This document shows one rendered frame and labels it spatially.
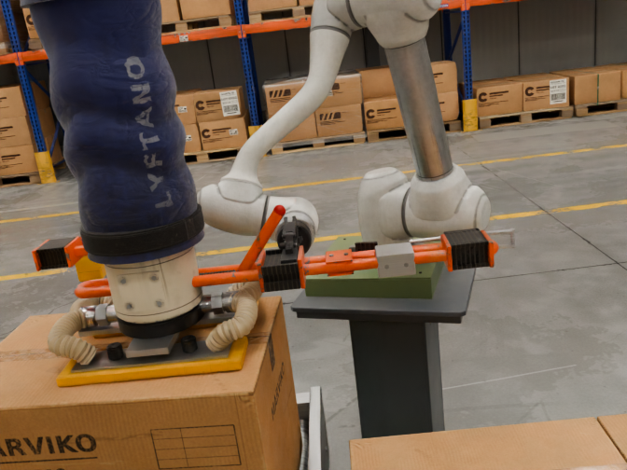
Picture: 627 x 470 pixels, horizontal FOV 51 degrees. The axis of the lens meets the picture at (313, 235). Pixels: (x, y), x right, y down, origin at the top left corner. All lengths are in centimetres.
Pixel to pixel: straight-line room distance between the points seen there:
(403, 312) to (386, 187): 36
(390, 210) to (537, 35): 846
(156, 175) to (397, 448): 88
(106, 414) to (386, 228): 100
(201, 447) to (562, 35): 953
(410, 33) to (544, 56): 870
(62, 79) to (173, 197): 26
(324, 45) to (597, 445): 112
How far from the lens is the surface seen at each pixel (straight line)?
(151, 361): 124
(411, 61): 164
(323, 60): 163
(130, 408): 120
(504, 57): 1007
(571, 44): 1040
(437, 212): 178
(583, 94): 914
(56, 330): 131
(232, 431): 117
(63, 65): 115
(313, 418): 165
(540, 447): 165
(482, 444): 164
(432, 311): 179
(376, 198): 188
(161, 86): 116
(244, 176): 154
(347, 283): 190
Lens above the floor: 152
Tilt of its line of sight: 18 degrees down
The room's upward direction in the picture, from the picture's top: 7 degrees counter-clockwise
